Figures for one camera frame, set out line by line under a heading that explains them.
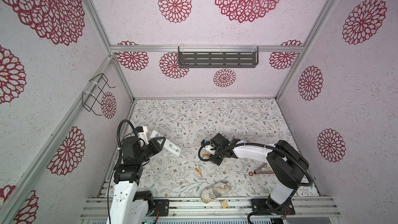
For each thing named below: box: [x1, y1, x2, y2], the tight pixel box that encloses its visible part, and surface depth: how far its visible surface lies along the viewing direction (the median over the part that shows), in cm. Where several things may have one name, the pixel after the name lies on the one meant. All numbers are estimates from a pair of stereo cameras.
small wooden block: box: [220, 200, 229, 209], surface depth 76 cm
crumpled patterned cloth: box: [200, 179, 231, 204], surface depth 78 cm
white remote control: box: [149, 129, 182, 157], surface depth 77 cm
